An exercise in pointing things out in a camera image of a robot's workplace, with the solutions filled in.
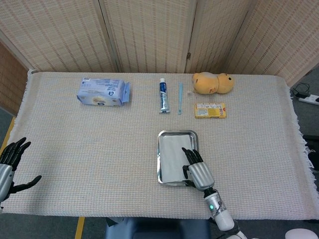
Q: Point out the light blue toothbrush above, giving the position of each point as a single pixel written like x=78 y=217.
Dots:
x=180 y=98

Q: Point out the translucent white paper sheet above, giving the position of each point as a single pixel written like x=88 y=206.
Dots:
x=174 y=158

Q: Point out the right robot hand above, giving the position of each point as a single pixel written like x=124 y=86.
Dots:
x=199 y=173

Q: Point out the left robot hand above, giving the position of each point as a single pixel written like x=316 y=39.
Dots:
x=7 y=169

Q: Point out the metal tray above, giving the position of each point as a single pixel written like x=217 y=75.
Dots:
x=162 y=180

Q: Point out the folding bamboo screen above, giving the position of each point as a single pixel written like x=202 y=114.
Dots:
x=159 y=35

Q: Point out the white power strip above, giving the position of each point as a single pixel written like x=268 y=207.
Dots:
x=309 y=98

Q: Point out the yellow soap box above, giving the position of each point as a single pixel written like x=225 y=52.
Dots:
x=210 y=110

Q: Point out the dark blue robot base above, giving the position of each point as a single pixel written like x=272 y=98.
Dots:
x=157 y=229

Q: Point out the woven table cloth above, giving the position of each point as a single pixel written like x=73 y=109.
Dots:
x=99 y=149

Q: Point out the yellow plush toy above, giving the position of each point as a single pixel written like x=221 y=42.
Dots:
x=213 y=83

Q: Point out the blue wet wipes pack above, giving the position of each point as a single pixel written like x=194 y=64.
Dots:
x=102 y=92

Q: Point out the blue white toothpaste tube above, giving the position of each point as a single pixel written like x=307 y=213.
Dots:
x=164 y=95

